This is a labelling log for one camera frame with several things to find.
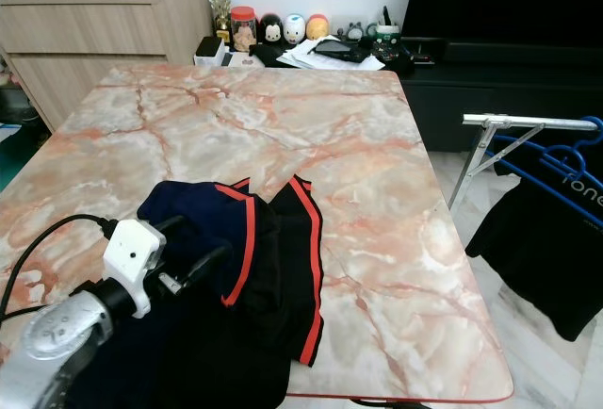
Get black wallet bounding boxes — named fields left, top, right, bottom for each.
left=313, top=39, right=368, bottom=58

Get white round plush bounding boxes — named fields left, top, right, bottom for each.
left=283, top=13, right=307, bottom=45

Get gold and blue trophy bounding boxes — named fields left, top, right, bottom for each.
left=205, top=0, right=235, bottom=44

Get blue plastic hanger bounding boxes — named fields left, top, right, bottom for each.
left=490, top=115, right=603, bottom=229

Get black desk tray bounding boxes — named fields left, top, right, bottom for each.
left=402, top=37, right=448, bottom=66

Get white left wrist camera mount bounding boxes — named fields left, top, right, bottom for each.
left=104, top=218, right=168, bottom=319

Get navy polo shirt red trim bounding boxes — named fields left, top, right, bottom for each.
left=71, top=176, right=326, bottom=409

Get small grey plush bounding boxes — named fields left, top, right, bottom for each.
left=337, top=21, right=368, bottom=42

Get orange round plush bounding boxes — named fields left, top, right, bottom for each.
left=305, top=13, right=331, bottom=41

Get silver clothes rack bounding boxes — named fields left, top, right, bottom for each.
left=448, top=112, right=603, bottom=212

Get black printed t-shirt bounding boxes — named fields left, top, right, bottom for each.
left=464, top=140, right=603, bottom=342

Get small white box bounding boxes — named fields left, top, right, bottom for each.
left=195, top=35, right=229, bottom=68

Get wooden sideboard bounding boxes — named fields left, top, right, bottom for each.
left=0, top=0, right=213, bottom=132

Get black mouse plush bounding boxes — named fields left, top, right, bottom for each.
left=256, top=13, right=284, bottom=45

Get black TV console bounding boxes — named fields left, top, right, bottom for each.
left=193, top=40, right=603, bottom=155

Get green and white mug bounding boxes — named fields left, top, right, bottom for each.
left=372, top=6, right=403, bottom=61

